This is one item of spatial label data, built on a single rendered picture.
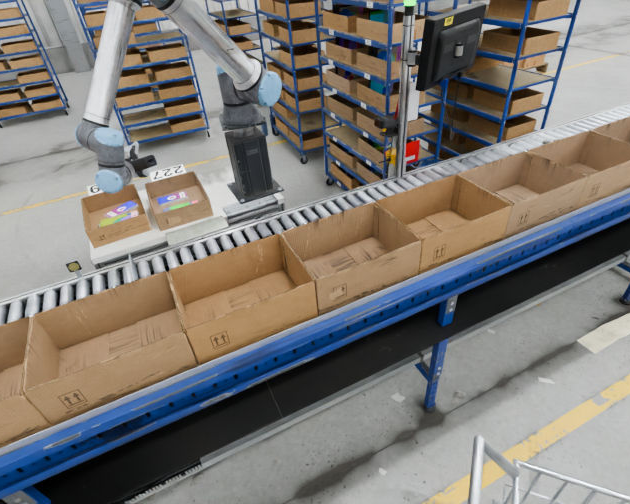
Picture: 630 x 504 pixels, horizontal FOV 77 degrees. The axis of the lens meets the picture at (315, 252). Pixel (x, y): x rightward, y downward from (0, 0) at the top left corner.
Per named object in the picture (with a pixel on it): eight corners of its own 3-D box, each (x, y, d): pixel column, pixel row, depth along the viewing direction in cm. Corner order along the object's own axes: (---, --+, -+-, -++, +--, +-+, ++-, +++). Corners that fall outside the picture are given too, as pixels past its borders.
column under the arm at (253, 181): (226, 185, 234) (213, 131, 214) (267, 173, 242) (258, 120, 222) (240, 204, 215) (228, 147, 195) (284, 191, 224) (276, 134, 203)
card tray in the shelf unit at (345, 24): (322, 26, 295) (322, 10, 289) (359, 20, 303) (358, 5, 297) (347, 33, 265) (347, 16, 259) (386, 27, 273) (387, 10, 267)
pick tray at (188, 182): (198, 185, 237) (193, 170, 230) (214, 215, 209) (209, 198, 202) (149, 199, 228) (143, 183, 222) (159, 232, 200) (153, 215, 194)
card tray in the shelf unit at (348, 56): (325, 55, 307) (324, 41, 301) (359, 49, 316) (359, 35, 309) (351, 65, 277) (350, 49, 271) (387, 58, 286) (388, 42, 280)
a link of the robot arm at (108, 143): (85, 126, 139) (89, 161, 145) (101, 133, 133) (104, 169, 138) (112, 125, 146) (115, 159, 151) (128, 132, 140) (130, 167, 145)
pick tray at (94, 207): (140, 198, 230) (134, 183, 223) (152, 229, 202) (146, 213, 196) (88, 213, 220) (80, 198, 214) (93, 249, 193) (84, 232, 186)
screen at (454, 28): (454, 117, 232) (478, 1, 194) (481, 125, 223) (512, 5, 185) (407, 145, 207) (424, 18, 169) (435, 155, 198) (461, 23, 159)
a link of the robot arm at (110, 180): (119, 170, 140) (121, 197, 144) (131, 161, 151) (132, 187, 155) (91, 167, 139) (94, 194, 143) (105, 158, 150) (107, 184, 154)
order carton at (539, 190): (517, 184, 185) (526, 150, 174) (574, 213, 163) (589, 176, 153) (450, 208, 173) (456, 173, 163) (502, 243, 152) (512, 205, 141)
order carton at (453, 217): (450, 208, 173) (456, 173, 163) (502, 243, 152) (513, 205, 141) (373, 236, 161) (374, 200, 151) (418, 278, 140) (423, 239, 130)
